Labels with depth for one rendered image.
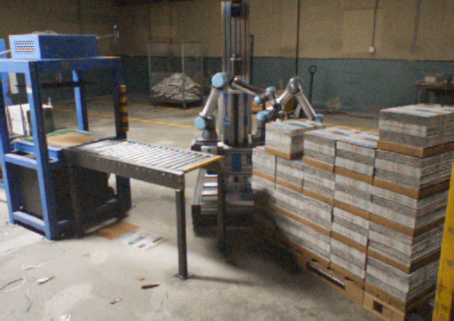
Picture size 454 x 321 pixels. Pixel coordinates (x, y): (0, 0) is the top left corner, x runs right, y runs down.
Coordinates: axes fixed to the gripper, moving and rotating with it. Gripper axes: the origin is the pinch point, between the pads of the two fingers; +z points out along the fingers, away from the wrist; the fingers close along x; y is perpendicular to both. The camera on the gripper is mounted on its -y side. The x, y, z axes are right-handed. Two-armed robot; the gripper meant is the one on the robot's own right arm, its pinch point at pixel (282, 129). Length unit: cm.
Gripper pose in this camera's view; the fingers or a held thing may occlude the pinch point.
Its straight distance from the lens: 340.5
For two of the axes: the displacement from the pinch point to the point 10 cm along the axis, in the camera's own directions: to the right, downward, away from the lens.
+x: 8.2, -1.6, 5.5
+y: 4.9, -3.0, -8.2
